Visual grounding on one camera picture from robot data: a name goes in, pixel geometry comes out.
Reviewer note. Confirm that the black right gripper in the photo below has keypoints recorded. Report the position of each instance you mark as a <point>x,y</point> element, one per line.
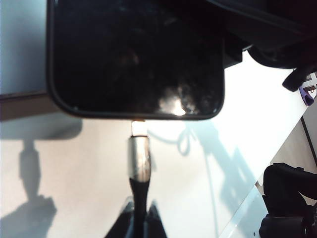
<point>272,29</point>

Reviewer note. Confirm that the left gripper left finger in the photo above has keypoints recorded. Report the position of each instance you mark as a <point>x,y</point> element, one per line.
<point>125,223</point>

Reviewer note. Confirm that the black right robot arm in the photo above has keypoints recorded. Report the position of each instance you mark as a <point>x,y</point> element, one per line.
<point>287,198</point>

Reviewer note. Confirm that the black smartphone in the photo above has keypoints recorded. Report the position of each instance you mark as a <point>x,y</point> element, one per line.
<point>123,62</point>

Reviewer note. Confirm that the purple plastic object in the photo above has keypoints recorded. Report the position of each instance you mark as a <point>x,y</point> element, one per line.
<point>307,98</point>

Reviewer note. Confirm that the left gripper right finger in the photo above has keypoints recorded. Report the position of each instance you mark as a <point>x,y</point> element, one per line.
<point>156,223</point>

